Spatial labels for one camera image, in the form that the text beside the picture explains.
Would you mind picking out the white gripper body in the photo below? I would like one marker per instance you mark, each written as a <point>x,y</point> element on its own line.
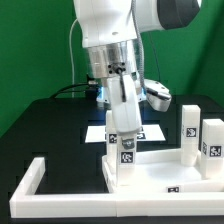
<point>125,105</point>

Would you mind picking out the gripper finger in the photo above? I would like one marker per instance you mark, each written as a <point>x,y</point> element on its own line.
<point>128,141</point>

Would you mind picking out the white desk top tray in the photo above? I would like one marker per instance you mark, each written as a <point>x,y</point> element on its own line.
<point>161,172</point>

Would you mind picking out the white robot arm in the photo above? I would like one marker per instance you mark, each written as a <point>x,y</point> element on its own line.
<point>111,31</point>

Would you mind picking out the fiducial marker sheet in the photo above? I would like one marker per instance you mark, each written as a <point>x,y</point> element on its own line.
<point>151,132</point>

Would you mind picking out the white L-shaped fence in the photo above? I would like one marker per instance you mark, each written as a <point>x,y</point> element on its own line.
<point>26,203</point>

